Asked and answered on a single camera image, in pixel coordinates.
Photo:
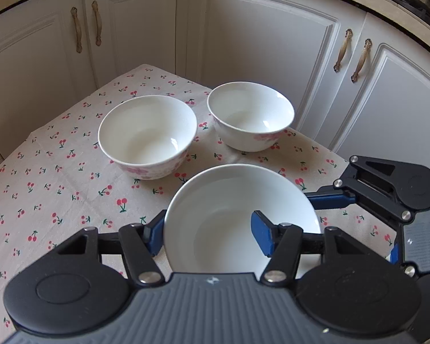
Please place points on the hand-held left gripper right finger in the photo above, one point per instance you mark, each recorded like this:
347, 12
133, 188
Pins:
261, 233

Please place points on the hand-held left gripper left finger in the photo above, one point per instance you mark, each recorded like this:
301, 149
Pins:
154, 233

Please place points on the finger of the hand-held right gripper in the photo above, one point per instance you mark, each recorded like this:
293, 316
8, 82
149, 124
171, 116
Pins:
329, 200
395, 254

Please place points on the white bowl pink flower print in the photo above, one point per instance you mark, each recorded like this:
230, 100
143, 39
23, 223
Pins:
215, 200
143, 132
247, 111

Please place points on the cherry print tablecloth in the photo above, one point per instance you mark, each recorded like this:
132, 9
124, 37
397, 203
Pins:
57, 172

